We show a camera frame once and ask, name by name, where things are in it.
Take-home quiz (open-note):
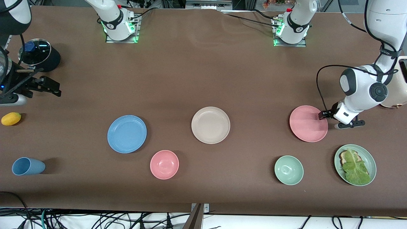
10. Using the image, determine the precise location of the small metal bracket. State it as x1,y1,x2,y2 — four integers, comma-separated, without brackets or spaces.
191,203,210,213

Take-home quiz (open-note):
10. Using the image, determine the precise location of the thick black cable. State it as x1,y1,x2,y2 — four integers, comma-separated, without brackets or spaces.
0,191,32,229

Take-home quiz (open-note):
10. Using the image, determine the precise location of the green plate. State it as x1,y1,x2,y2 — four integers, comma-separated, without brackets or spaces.
334,144,377,187

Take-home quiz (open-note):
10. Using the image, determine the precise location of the yellow lemon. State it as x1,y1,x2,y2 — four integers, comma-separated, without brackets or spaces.
1,112,22,126

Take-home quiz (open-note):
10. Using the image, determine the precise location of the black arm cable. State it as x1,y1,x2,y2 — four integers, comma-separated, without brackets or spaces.
17,33,26,66
316,0,400,112

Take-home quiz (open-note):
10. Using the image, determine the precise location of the green bowl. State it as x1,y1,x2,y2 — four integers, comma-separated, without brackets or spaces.
274,155,304,186

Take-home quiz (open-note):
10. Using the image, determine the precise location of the beige toaster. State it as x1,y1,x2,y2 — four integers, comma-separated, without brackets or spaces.
380,56,407,109

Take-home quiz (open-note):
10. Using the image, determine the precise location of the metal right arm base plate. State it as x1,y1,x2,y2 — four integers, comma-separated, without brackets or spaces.
105,14,141,44

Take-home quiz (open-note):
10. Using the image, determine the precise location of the blue plate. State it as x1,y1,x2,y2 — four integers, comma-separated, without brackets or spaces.
107,115,148,154

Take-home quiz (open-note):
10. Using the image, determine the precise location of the black pot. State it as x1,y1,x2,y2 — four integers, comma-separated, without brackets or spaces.
17,38,61,73

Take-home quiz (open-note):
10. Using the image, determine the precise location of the green lettuce leaf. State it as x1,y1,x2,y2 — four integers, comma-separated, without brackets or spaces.
342,148,372,186

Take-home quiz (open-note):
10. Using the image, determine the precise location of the dark metal post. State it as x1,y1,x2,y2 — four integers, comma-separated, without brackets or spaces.
183,204,204,229

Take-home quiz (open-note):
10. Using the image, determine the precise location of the glass lid blue knob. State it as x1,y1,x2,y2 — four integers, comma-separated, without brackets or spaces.
18,38,52,66

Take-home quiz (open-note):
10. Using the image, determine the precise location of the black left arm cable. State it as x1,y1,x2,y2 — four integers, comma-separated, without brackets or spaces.
316,0,400,112

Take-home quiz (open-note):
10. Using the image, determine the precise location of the beige plate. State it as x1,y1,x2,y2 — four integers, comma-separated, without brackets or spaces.
191,106,231,144

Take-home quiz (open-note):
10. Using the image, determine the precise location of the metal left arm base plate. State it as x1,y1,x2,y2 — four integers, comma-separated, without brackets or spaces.
272,17,307,48

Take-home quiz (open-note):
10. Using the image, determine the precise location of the pink plate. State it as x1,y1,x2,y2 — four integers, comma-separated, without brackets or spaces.
289,105,328,143

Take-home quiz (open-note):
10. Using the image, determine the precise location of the pink bowl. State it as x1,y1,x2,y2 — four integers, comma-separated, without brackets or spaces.
150,150,179,180

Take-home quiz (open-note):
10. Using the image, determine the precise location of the blue cup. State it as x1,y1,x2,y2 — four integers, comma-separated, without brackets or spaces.
12,157,46,176

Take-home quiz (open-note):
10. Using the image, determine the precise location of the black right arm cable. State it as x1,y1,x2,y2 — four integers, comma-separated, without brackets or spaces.
17,33,26,66

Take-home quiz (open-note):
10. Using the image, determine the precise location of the toasted bread slice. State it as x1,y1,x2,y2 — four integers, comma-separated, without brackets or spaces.
339,150,371,177

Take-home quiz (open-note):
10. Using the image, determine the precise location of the grey metal box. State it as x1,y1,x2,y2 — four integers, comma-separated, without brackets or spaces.
185,0,233,10

